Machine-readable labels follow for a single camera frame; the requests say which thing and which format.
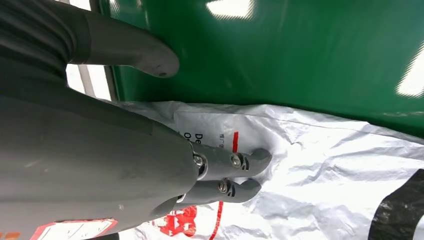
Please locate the aluminium conveyor frame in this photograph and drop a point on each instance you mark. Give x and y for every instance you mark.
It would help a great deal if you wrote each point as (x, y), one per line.
(86, 81)

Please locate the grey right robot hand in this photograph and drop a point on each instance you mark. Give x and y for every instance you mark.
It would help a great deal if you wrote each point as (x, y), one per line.
(82, 159)

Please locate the green conveyor belt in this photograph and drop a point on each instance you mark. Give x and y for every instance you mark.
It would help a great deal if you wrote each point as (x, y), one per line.
(265, 49)

